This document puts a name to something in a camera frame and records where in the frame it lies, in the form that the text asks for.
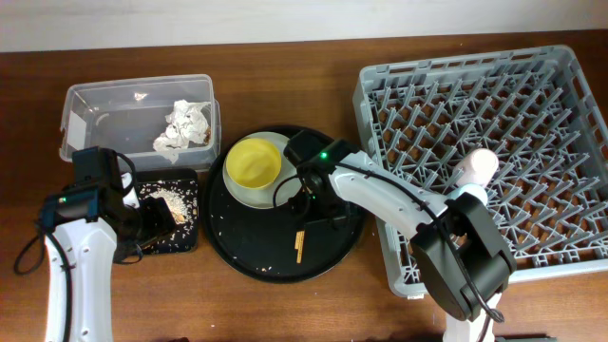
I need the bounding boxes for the clear plastic storage bin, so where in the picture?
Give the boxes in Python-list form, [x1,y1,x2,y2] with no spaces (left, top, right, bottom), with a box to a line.
[59,74,221,172]

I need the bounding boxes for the food scraps pile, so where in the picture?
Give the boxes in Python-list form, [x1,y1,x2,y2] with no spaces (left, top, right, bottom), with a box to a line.
[140,180,199,255]

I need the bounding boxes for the pink cup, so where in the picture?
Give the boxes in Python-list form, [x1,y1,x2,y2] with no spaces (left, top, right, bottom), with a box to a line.
[454,148,499,187]

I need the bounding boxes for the white napkin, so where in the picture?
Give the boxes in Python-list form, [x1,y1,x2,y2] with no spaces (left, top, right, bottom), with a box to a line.
[153,100,212,163]

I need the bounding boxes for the black rectangular tray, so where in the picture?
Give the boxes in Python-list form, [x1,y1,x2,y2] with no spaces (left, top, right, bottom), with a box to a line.
[114,168,199,264]

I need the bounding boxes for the round black serving tray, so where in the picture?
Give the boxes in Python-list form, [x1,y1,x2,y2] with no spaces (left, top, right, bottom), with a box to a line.
[200,150,366,283]

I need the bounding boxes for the grey dishwasher rack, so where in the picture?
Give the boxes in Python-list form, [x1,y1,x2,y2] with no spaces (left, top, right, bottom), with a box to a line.
[352,46,607,282]

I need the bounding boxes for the wooden chopstick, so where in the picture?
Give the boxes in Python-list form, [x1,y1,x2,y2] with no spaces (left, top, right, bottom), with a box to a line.
[294,231,305,250]
[296,233,305,264]

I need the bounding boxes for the pale grey plate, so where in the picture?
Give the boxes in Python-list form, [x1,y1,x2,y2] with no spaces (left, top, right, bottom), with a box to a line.
[222,131,300,209]

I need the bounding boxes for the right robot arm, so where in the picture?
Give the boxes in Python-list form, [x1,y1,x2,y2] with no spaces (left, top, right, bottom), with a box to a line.
[284,139,517,341]

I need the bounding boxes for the blue cup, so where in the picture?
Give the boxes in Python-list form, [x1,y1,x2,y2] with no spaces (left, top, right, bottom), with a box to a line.
[447,183,488,206]

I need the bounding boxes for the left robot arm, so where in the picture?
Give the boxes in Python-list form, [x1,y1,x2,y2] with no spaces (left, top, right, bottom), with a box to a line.
[37,189,176,341]

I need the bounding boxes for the yellow bowl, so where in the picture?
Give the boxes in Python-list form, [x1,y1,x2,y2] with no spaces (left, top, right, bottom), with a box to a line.
[225,138,282,189]

